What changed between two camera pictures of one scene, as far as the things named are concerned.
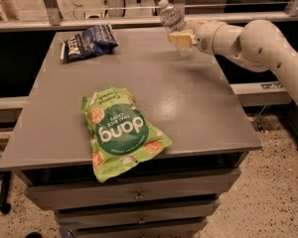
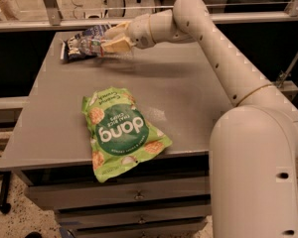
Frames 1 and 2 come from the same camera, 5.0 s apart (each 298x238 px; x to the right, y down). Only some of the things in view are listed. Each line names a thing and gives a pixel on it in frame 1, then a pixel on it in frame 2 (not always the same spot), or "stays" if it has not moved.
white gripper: (205, 37) -> (139, 31)
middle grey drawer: (86, 217) stays
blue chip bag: (89, 43) stays
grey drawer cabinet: (191, 97) stays
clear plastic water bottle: (173, 18) -> (91, 43)
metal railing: (296, 11) stays
